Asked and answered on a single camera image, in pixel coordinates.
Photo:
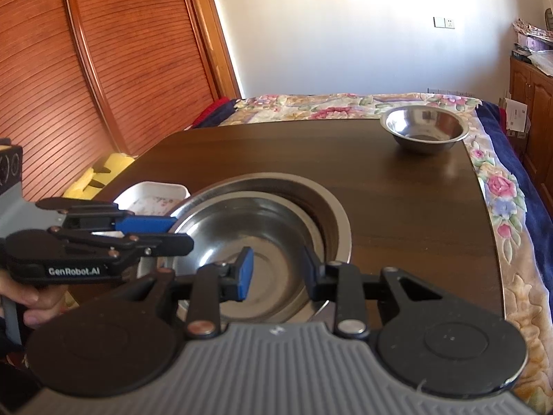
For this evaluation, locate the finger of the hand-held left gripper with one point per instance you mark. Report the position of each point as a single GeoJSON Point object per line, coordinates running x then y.
{"type": "Point", "coordinates": [168, 244]}
{"type": "Point", "coordinates": [142, 224]}

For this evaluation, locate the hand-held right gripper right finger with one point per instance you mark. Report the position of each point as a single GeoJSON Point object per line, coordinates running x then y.
{"type": "Point", "coordinates": [309, 274]}

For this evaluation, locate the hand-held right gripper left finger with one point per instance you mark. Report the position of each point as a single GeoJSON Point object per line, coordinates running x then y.
{"type": "Point", "coordinates": [247, 274]}

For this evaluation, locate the white floral plate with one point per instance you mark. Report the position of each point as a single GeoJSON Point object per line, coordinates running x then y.
{"type": "Point", "coordinates": [151, 199]}

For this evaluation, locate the medium steel bowl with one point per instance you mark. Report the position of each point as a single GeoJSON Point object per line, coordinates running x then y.
{"type": "Point", "coordinates": [268, 233]}

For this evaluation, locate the large steel bowl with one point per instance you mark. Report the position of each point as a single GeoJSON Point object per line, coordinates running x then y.
{"type": "Point", "coordinates": [332, 220]}

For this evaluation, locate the small steel bowl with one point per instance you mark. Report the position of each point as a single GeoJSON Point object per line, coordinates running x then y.
{"type": "Point", "coordinates": [425, 127]}

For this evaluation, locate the person's left hand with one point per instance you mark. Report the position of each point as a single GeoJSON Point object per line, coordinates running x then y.
{"type": "Point", "coordinates": [34, 300]}

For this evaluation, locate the yellow plush toy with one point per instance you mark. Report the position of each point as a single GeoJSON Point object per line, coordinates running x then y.
{"type": "Point", "coordinates": [97, 173]}

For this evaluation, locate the red knitted cloth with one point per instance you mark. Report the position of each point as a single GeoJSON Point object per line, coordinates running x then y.
{"type": "Point", "coordinates": [214, 108]}

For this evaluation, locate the navy blue blanket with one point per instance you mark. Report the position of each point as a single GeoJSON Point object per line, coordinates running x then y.
{"type": "Point", "coordinates": [231, 110]}

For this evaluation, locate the wooden louvered wardrobe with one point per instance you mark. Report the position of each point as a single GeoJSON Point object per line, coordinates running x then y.
{"type": "Point", "coordinates": [86, 73]}

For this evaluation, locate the floral quilted blanket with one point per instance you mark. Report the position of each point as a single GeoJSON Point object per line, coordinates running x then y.
{"type": "Point", "coordinates": [497, 190]}

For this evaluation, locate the dark blue bed cover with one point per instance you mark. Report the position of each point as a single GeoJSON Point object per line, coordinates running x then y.
{"type": "Point", "coordinates": [531, 207]}

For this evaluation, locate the white envelope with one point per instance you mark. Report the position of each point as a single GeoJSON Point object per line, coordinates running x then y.
{"type": "Point", "coordinates": [517, 114]}

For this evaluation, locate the wooden cabinet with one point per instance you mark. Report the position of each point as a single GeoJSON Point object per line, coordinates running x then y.
{"type": "Point", "coordinates": [533, 95]}

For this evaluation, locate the pile of papers and books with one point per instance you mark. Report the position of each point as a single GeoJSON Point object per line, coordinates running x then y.
{"type": "Point", "coordinates": [535, 39]}

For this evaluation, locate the white wall socket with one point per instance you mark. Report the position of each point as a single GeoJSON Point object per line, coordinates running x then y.
{"type": "Point", "coordinates": [444, 22]}

